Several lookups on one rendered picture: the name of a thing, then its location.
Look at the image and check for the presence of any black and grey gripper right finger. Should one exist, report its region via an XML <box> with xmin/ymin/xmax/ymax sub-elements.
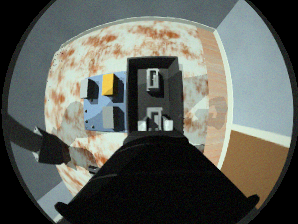
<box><xmin>161</xmin><ymin>116</ymin><xmax>173</xmax><ymax>131</ymax></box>

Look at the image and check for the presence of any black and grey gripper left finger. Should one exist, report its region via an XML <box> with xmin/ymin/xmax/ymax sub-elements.
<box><xmin>138</xmin><ymin>117</ymin><xmax>149</xmax><ymax>131</ymax></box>

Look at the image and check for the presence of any yellow rectangular block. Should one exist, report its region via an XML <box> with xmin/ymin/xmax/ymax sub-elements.
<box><xmin>102</xmin><ymin>73</ymin><xmax>118</xmax><ymax>97</ymax></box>

